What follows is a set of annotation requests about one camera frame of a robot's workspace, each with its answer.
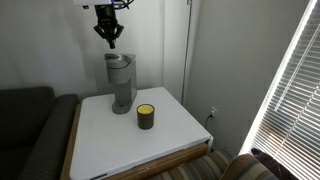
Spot grey single-serve coffeemaker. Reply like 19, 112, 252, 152
104, 53, 138, 115

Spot dark grey sofa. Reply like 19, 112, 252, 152
0, 86, 81, 180

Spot striped fabric sofa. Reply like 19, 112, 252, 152
146, 148, 281, 180

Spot thin metal pole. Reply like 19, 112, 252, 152
180, 0, 194, 106

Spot black power cord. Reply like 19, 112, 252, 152
204, 113, 215, 130

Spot dark glass yellow candle jar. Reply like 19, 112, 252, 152
136, 103, 156, 130

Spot white plastic board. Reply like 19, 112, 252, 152
69, 86, 213, 180

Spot blue and black robot cables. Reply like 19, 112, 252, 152
111, 0, 135, 10

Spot white window blinds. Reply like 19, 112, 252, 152
248, 0, 320, 180

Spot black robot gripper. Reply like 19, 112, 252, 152
93, 4, 125, 50

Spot white wall outlet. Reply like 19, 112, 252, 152
210, 106, 219, 119

